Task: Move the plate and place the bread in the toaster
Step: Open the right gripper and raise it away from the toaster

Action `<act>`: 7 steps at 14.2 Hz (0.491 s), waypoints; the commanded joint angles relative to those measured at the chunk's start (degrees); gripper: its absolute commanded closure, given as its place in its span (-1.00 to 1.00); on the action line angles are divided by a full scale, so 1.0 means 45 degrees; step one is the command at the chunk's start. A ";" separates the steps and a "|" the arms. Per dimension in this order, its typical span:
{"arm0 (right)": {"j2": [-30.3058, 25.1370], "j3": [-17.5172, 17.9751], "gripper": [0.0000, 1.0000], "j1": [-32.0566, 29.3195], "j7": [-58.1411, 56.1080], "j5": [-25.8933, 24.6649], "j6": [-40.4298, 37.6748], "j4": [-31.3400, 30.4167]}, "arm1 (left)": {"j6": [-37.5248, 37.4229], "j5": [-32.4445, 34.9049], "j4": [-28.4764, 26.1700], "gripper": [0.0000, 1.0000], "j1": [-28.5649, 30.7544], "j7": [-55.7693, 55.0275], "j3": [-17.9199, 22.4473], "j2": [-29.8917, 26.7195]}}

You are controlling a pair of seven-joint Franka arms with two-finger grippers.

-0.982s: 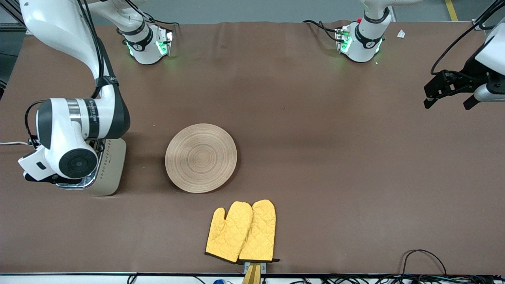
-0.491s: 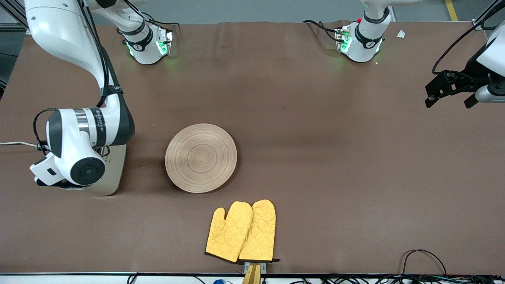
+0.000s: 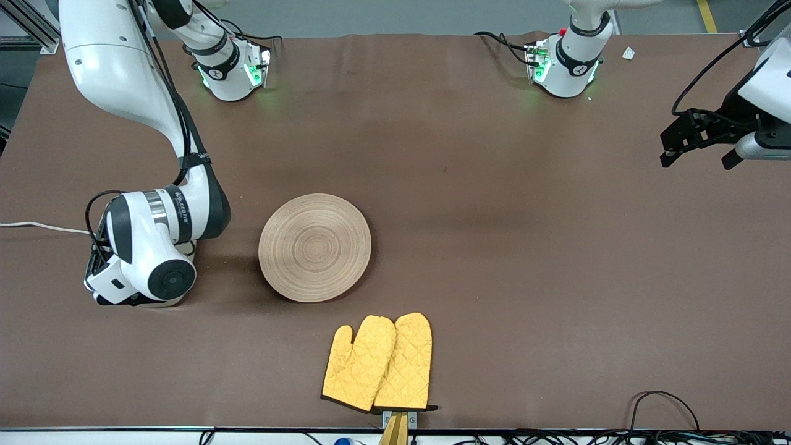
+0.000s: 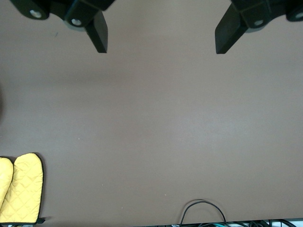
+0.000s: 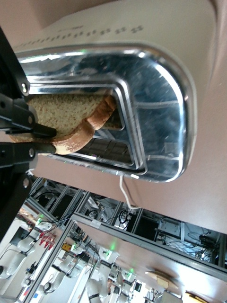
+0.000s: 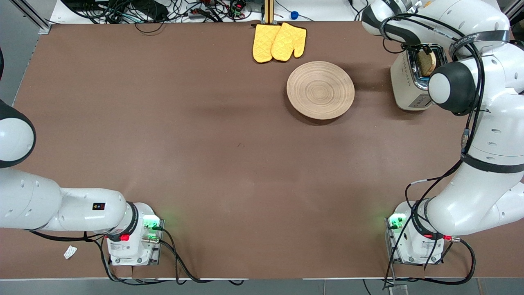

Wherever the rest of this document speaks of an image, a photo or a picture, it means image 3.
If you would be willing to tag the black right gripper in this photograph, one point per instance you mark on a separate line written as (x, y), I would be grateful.
(93, 263)

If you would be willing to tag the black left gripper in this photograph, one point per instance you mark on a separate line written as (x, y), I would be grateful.
(728, 119)

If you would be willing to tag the round wooden plate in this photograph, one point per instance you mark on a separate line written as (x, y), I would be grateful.
(315, 247)

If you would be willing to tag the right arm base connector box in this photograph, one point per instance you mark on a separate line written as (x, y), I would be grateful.
(258, 62)

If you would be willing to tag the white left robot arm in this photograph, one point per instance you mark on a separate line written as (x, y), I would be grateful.
(575, 68)

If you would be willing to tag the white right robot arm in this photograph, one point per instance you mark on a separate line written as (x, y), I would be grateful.
(148, 247)

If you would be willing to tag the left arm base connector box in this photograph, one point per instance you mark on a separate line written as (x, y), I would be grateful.
(537, 62)

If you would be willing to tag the beige and chrome toaster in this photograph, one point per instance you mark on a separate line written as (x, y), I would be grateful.
(188, 250)

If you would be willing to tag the small white paper scrap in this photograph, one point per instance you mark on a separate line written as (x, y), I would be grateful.
(628, 53)

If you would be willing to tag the brown table cover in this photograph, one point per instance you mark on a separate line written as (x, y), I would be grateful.
(494, 216)

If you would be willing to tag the yellow quilted oven mitt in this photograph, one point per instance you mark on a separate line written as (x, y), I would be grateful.
(358, 364)
(408, 364)

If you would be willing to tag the aluminium frame profile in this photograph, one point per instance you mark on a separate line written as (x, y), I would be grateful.
(749, 42)
(28, 25)

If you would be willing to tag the metal bracket with wooden stick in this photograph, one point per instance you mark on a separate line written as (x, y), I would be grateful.
(395, 426)

